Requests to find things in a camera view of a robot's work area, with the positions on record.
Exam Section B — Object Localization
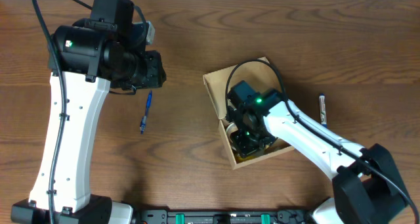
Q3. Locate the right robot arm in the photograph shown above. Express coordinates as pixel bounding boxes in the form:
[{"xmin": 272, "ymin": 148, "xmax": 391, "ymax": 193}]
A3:
[{"xmin": 226, "ymin": 87, "xmax": 419, "ymax": 223}]

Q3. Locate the small yellow tape roll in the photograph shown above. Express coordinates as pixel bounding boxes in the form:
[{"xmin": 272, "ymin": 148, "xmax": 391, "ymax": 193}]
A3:
[{"xmin": 234, "ymin": 154, "xmax": 256, "ymax": 163}]

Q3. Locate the blue white marker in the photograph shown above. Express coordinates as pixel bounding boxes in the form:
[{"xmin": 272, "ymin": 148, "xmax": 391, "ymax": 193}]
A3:
[{"xmin": 318, "ymin": 93, "xmax": 327, "ymax": 128}]

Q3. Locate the black mounting rail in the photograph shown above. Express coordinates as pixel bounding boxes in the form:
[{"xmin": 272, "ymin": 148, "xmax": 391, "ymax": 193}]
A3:
[{"xmin": 130, "ymin": 206, "xmax": 315, "ymax": 224}]

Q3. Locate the cardboard box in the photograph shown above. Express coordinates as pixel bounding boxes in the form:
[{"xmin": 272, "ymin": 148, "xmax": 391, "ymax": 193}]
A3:
[{"xmin": 203, "ymin": 57, "xmax": 294, "ymax": 169}]

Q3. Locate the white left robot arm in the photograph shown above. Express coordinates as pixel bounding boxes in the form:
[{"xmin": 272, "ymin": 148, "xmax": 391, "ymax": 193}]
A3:
[{"xmin": 10, "ymin": 19, "xmax": 166, "ymax": 223}]

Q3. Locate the large white tape roll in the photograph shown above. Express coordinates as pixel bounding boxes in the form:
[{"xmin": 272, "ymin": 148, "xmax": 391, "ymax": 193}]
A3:
[{"xmin": 225, "ymin": 123, "xmax": 238, "ymax": 151}]

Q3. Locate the blue ballpoint pen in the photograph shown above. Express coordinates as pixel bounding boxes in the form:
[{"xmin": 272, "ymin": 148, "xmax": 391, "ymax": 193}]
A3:
[{"xmin": 140, "ymin": 90, "xmax": 152, "ymax": 134}]

